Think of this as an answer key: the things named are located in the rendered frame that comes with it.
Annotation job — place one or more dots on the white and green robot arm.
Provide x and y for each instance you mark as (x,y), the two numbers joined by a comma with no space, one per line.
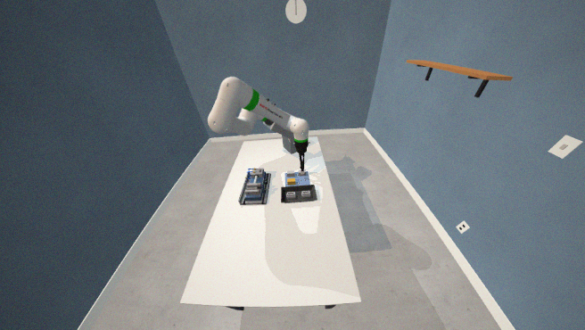
(234,93)

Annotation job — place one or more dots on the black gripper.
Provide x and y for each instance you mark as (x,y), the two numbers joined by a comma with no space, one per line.
(301,154)

